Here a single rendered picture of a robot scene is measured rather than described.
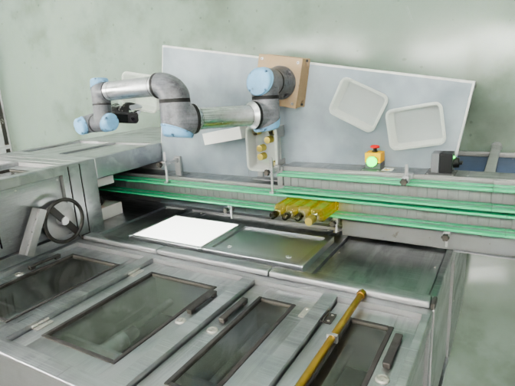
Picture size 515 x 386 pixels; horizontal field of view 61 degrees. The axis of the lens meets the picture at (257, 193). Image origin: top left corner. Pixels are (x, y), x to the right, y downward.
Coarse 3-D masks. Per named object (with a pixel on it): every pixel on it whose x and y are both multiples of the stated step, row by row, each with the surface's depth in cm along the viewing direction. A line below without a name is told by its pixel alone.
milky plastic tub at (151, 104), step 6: (126, 72) 209; (132, 72) 208; (126, 78) 213; (132, 78) 216; (150, 96) 215; (126, 102) 216; (132, 102) 219; (138, 102) 219; (144, 102) 218; (150, 102) 216; (156, 102) 205; (138, 108) 211; (144, 108) 211; (150, 108) 212; (156, 108) 206
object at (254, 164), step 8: (248, 128) 216; (248, 136) 219; (256, 136) 224; (264, 136) 221; (248, 144) 220; (256, 144) 225; (272, 144) 220; (248, 152) 220; (256, 152) 226; (272, 152) 221; (248, 160) 221; (256, 160) 227; (264, 160) 225; (256, 168) 220; (264, 168) 219
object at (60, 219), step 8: (56, 200) 197; (64, 200) 200; (72, 200) 204; (48, 208) 194; (56, 208) 201; (64, 208) 205; (72, 208) 209; (80, 208) 208; (48, 216) 198; (56, 216) 197; (64, 216) 201; (72, 216) 209; (80, 216) 209; (48, 224) 199; (56, 224) 202; (64, 224) 201; (72, 224) 205; (80, 224) 209; (48, 232) 194; (56, 232) 202; (64, 232) 206; (56, 240) 198; (64, 240) 202
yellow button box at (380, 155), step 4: (368, 152) 192; (372, 152) 191; (376, 152) 191; (380, 152) 190; (384, 152) 194; (368, 156) 192; (376, 156) 190; (380, 156) 189; (384, 156) 195; (380, 160) 190; (380, 164) 190; (384, 164) 196
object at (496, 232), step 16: (128, 192) 252; (144, 192) 250; (160, 192) 248; (256, 208) 211; (272, 208) 207; (400, 224) 178; (416, 224) 176; (432, 224) 175; (448, 224) 174; (464, 224) 173
